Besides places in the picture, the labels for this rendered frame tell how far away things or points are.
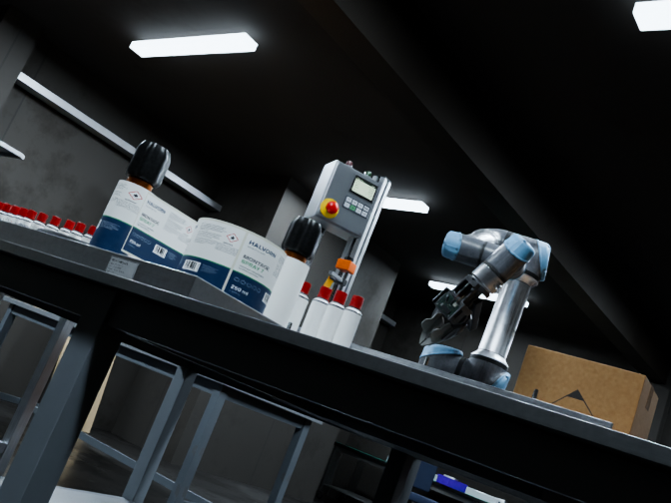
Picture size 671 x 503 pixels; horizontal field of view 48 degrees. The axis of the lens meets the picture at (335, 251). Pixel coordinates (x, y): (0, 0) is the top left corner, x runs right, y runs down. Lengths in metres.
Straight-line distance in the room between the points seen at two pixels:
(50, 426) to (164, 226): 0.60
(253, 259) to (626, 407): 0.99
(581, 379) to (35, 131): 5.41
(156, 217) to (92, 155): 5.19
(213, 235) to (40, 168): 5.25
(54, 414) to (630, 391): 1.31
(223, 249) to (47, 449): 0.48
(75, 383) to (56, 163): 5.48
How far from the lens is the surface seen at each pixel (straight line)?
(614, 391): 1.98
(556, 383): 2.01
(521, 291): 2.32
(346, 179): 2.27
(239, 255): 1.49
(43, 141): 6.72
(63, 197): 6.83
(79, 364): 1.36
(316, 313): 2.07
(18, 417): 2.96
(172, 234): 1.80
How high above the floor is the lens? 0.71
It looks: 13 degrees up
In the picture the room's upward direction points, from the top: 22 degrees clockwise
